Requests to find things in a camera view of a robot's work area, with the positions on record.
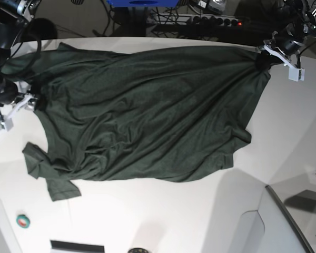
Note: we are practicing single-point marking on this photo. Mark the green red emergency button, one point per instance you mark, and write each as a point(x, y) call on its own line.
point(23, 221)

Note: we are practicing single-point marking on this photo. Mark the white power strip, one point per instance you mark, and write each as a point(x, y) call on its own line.
point(174, 19)

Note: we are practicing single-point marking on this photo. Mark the grey monitor frame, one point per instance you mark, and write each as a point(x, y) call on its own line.
point(295, 228)

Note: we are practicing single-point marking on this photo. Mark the black round knob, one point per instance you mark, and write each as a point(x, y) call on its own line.
point(138, 250)

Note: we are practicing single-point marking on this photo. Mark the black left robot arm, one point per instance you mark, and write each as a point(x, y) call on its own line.
point(301, 14)

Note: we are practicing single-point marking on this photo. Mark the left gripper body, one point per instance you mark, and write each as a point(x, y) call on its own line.
point(288, 41)

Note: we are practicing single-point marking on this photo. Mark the dark green t-shirt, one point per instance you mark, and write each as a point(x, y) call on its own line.
point(175, 114)

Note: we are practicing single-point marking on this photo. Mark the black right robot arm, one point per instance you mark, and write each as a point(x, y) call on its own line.
point(15, 19)

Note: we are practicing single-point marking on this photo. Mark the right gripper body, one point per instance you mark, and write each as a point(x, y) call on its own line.
point(13, 93)

